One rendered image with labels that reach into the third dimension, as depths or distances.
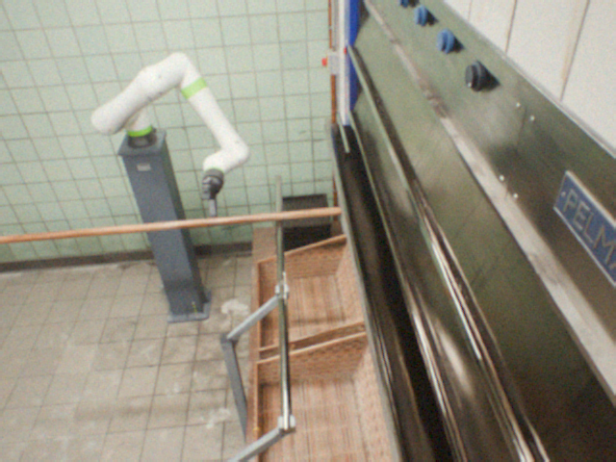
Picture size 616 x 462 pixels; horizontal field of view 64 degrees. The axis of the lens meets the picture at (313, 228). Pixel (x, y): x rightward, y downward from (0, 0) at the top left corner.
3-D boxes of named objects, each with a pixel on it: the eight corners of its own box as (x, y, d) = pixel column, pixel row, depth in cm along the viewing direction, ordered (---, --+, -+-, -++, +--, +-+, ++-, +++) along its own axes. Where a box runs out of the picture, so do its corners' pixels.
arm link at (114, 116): (80, 119, 221) (140, 66, 186) (106, 105, 232) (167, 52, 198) (99, 144, 225) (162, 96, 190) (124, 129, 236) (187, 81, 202)
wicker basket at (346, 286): (352, 272, 254) (352, 230, 237) (373, 362, 210) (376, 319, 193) (258, 282, 252) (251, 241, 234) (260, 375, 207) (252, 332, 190)
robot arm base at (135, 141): (134, 125, 260) (131, 115, 257) (163, 123, 261) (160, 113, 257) (124, 149, 240) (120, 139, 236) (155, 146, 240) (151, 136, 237)
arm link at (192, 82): (152, 66, 206) (168, 53, 198) (171, 57, 214) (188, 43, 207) (179, 104, 211) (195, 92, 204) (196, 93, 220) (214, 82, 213)
